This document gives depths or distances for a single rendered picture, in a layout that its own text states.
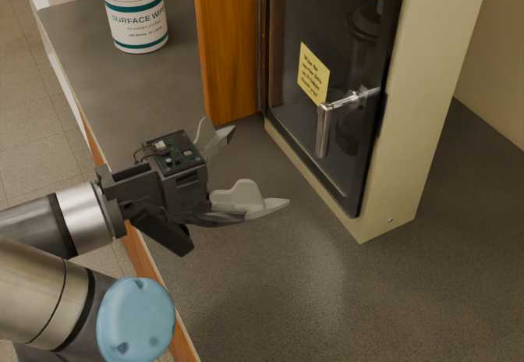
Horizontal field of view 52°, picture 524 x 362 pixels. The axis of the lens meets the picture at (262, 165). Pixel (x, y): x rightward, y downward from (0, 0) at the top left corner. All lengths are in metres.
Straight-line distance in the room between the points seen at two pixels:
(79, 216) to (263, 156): 0.48
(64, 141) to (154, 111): 1.49
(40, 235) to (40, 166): 1.91
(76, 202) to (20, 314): 0.18
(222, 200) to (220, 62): 0.41
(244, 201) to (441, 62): 0.29
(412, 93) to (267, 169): 0.37
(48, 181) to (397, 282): 1.81
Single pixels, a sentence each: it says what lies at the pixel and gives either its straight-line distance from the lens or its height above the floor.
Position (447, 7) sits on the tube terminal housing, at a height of 1.34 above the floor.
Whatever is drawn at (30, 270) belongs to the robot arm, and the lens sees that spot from 0.46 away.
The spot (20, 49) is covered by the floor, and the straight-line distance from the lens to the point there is 3.30.
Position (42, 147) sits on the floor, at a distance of 2.59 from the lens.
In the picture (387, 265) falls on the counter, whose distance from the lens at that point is 0.86.
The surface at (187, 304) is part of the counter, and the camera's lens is 0.81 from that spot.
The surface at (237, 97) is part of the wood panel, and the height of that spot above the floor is 0.99.
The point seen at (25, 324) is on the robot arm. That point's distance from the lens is 0.47.
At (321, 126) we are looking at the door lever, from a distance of 0.70.
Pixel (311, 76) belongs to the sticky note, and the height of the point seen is 1.17.
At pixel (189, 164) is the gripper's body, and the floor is 1.22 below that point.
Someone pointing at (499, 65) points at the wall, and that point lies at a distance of 1.14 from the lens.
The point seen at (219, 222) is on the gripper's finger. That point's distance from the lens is 0.62.
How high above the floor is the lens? 1.63
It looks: 45 degrees down
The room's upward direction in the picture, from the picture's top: straight up
